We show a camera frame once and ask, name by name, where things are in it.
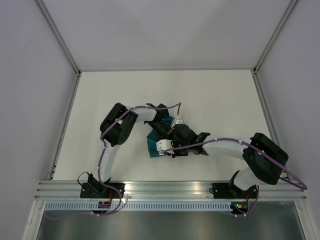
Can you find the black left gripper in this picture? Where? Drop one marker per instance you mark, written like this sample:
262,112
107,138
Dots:
167,132

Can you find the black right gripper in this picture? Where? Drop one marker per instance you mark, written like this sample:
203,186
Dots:
177,154

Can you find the teal cloth napkin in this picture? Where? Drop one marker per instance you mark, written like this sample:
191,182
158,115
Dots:
153,137

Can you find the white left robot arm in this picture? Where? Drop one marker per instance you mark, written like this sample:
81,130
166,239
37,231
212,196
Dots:
116,129

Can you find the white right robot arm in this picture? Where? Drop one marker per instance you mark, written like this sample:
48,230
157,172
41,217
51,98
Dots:
263,157

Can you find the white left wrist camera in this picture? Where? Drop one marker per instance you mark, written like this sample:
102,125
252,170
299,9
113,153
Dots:
177,121

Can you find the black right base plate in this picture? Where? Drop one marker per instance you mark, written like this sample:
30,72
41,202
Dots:
222,190

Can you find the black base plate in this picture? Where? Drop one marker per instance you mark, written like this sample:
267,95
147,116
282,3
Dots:
222,190
93,189

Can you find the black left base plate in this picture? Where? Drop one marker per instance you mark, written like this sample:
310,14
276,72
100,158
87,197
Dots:
93,189

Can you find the aluminium front rail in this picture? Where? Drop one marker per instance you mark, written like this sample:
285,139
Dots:
170,191

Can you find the white slotted cable duct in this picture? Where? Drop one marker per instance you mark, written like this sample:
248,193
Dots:
176,206

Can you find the aluminium frame left post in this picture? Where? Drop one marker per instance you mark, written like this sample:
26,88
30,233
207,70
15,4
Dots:
57,35

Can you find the aluminium frame post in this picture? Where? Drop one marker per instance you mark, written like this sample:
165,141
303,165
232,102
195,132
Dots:
275,34
57,35

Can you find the aluminium frame right post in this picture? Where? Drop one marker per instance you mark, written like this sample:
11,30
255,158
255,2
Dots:
275,34

